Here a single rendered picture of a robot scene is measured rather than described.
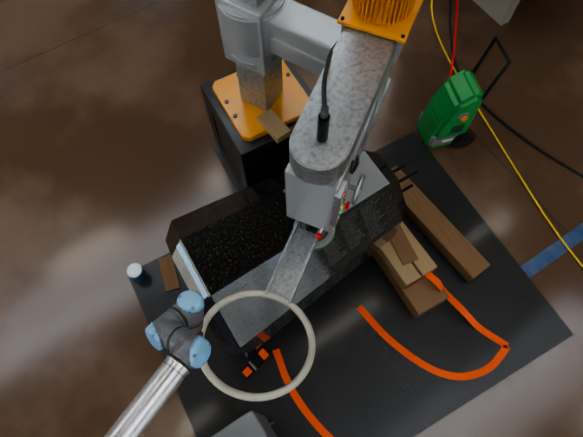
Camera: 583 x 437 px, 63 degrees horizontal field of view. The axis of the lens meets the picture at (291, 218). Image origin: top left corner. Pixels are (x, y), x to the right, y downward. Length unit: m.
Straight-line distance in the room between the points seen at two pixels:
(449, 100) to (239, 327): 2.11
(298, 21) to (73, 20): 2.99
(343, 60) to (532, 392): 2.41
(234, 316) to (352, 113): 1.24
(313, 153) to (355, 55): 0.47
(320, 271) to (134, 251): 1.50
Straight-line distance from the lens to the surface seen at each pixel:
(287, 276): 2.16
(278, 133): 2.81
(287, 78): 3.12
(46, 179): 4.07
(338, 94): 1.82
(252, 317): 2.52
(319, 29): 2.34
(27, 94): 4.61
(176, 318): 1.66
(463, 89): 3.53
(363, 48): 1.98
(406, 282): 3.11
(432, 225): 3.43
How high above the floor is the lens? 3.16
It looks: 66 degrees down
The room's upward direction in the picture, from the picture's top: 1 degrees counter-clockwise
